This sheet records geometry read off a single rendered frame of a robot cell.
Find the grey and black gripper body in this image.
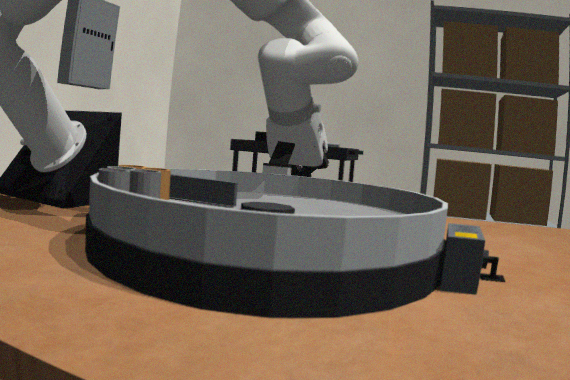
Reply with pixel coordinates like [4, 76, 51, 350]
[266, 112, 328, 166]

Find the grey round turntable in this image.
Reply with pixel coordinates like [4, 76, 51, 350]
[86, 168, 506, 318]

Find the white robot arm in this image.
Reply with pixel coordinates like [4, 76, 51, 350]
[0, 0, 358, 175]

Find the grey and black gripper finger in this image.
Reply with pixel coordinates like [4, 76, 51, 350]
[301, 151, 329, 177]
[288, 164, 302, 176]

